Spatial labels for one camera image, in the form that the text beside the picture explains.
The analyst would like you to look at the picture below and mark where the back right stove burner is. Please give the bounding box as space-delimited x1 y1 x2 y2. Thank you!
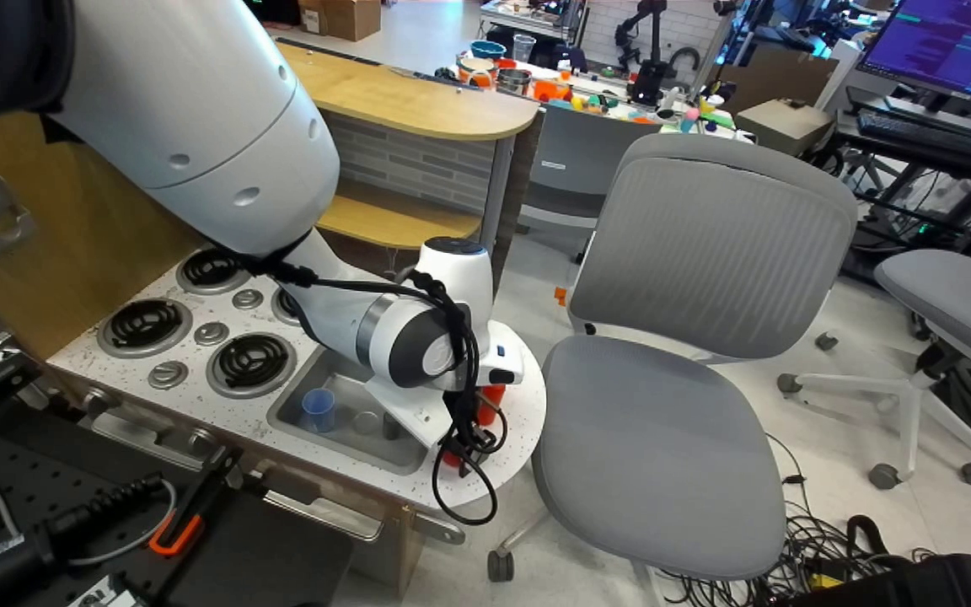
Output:
273 288 302 328

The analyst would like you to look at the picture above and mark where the computer monitor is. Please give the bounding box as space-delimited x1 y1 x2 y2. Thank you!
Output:
862 0 971 98

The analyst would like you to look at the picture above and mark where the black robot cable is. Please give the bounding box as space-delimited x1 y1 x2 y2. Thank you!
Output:
239 252 507 529

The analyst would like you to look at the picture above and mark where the wooden toy kitchen shelf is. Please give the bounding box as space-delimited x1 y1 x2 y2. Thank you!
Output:
281 40 539 248

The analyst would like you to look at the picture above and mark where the cardboard box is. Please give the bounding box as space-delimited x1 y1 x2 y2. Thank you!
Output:
298 0 381 40

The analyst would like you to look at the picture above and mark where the front right stove burner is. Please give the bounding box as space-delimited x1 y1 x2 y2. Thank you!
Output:
204 335 298 397

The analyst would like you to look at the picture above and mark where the stove burner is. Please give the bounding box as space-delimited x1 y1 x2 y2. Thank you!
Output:
273 288 302 328
99 297 193 357
175 248 245 297
204 335 298 397

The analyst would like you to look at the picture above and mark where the grey office chair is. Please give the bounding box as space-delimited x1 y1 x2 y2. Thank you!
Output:
775 248 971 490
532 136 857 581

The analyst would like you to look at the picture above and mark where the blue cup in sink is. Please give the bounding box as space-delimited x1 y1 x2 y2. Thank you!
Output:
292 388 338 433

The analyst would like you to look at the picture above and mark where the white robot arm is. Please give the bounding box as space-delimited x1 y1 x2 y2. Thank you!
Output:
0 0 492 445

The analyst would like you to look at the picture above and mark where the back left stove burner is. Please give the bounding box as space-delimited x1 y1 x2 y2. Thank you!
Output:
175 248 245 297

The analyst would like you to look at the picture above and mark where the grey toy sink basin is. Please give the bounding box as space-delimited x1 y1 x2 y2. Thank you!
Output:
268 354 429 477

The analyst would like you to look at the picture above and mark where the front left stove burner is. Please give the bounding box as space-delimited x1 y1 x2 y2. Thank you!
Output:
99 297 193 357

